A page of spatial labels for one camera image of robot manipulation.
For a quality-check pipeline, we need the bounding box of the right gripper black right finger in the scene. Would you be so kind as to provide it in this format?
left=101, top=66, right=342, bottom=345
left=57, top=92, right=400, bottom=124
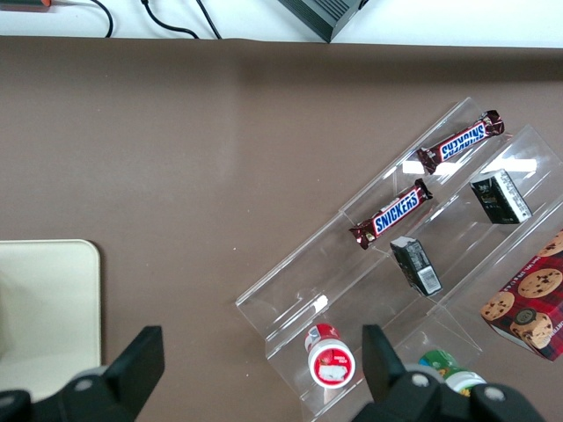
left=351, top=324, right=546, bottom=422

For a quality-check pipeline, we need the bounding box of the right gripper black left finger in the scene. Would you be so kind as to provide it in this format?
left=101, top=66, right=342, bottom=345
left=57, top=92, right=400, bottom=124
left=30, top=324, right=166, bottom=422

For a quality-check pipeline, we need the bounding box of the cream plastic tray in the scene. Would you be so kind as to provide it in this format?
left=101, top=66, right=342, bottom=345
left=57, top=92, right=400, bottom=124
left=0, top=238, right=103, bottom=402

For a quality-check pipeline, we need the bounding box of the red-lidded white jar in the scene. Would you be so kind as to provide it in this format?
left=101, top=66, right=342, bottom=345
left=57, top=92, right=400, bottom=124
left=303, top=322, right=357, bottom=390

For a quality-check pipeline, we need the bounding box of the green-lidded jar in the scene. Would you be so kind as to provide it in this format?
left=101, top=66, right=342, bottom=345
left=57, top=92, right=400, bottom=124
left=416, top=348, right=488, bottom=397

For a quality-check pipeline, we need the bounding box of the small black carton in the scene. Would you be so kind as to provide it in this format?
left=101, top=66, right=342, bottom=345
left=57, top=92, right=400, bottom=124
left=469, top=168, right=534, bottom=226
left=389, top=236, right=442, bottom=298

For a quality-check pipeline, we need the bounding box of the clear acrylic stepped shelf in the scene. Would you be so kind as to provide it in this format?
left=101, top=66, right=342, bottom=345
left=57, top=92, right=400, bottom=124
left=234, top=96, right=563, bottom=422

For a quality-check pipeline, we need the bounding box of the Snickers bar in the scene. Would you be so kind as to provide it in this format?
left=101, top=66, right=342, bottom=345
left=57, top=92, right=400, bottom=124
left=416, top=109, right=506, bottom=175
left=348, top=178, right=434, bottom=251

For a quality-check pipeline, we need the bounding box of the red cookie box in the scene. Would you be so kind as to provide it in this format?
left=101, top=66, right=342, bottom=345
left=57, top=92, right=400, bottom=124
left=479, top=228, right=563, bottom=363

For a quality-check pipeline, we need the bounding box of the dark grey box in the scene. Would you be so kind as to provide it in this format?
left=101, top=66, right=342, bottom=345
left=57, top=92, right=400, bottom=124
left=275, top=0, right=371, bottom=44

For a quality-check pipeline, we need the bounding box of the black floor cable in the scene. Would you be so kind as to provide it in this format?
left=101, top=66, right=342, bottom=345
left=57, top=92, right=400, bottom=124
left=139, top=0, right=200, bottom=40
left=194, top=0, right=222, bottom=40
left=87, top=0, right=116, bottom=40

